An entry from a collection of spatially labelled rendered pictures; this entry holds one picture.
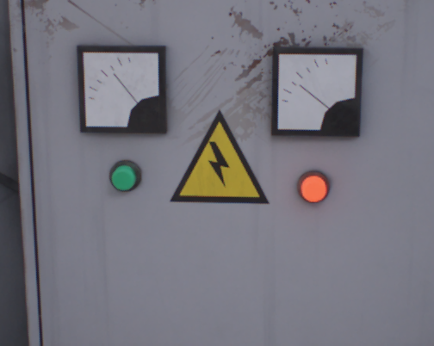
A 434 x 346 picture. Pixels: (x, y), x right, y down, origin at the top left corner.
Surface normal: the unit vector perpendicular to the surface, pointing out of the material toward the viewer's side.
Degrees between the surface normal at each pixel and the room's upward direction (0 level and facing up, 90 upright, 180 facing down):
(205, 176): 90
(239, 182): 90
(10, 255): 90
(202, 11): 90
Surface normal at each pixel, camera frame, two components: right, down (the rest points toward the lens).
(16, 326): 0.95, 0.07
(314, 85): -0.07, 0.25
